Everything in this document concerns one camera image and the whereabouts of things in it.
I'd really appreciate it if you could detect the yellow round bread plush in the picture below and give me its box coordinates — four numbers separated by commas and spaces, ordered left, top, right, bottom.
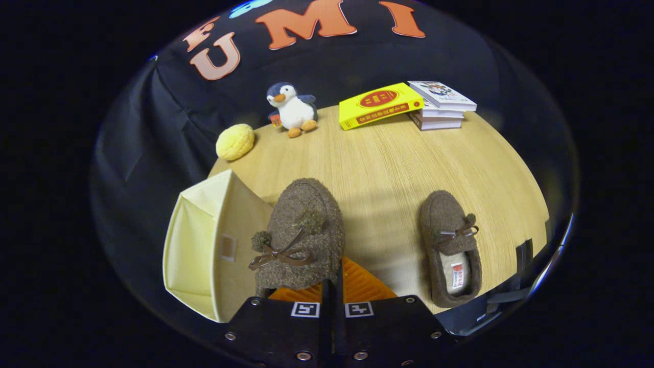
216, 123, 255, 162

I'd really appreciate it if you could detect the brown fuzzy shoe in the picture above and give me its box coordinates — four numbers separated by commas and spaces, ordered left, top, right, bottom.
249, 177, 346, 298
419, 190, 483, 309

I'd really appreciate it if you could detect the yellow book red circle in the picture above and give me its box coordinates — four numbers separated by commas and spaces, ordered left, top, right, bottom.
338, 82, 425, 131

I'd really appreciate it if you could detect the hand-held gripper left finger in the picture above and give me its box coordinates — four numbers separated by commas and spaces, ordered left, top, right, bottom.
224, 279, 333, 368

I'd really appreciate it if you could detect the plain white book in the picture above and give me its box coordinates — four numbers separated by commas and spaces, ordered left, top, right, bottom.
422, 105, 465, 120

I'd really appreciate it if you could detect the plush penguin toy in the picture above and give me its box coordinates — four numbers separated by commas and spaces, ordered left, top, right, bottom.
266, 82, 318, 139

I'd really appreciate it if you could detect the black backdrop cloth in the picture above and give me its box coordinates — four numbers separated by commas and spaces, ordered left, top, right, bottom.
91, 0, 580, 328

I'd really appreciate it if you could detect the brown-edged book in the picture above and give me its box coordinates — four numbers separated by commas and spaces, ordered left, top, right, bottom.
409, 111, 463, 131

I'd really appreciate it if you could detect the cream fabric storage box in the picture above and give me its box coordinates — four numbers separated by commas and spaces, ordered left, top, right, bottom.
162, 169, 274, 324

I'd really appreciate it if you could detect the white illustrated cover book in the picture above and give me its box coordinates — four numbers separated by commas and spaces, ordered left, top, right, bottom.
407, 80, 478, 112

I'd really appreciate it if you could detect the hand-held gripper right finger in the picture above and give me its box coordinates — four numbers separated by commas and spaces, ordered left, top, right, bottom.
335, 256, 458, 368

